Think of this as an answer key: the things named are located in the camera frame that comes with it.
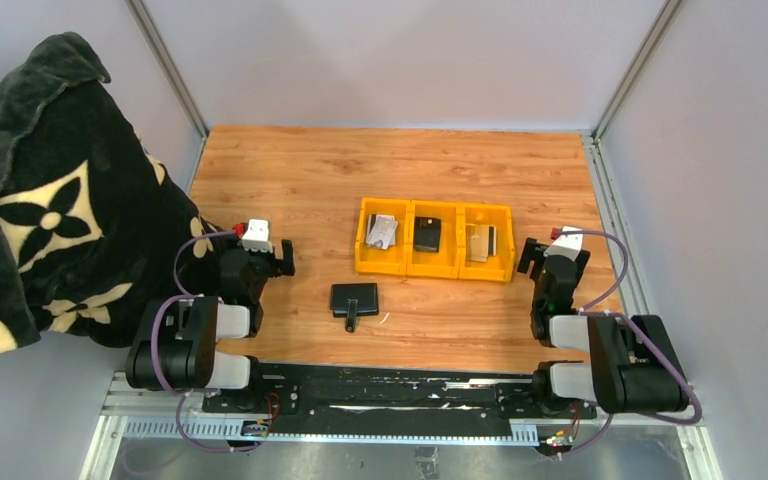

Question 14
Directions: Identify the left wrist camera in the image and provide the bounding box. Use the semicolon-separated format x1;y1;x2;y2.
240;219;274;253

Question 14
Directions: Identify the silver card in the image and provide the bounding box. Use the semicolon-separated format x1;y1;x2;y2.
365;214;399;250

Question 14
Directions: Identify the yellow bin left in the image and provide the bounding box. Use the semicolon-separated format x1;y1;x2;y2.
354;197;412;275

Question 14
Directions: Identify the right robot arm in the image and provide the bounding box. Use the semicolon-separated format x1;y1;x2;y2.
517;230;701;424

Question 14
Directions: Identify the black floral blanket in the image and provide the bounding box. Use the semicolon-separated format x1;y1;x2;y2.
0;32;230;354

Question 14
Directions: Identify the black leather card holder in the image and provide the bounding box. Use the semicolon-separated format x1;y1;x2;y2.
329;283;379;333

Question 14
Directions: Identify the yellow bin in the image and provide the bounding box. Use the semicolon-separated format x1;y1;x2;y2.
406;200;465;279
354;197;412;275
458;203;516;283

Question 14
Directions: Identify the yellow bin right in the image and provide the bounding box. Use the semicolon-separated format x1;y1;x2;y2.
458;203;516;283

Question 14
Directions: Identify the yellow bin middle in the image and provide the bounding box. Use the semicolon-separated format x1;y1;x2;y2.
406;200;465;279

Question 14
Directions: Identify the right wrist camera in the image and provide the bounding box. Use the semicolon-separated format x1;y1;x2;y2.
544;226;584;260

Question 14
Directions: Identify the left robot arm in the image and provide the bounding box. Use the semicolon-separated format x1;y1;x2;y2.
125;239;295;413

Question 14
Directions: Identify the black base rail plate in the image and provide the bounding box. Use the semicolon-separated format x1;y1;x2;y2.
202;363;593;438

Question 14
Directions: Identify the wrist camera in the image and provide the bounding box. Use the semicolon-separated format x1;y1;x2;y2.
544;226;584;260
240;219;274;253

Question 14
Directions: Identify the black VIP card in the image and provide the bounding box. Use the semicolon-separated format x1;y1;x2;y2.
413;216;442;253

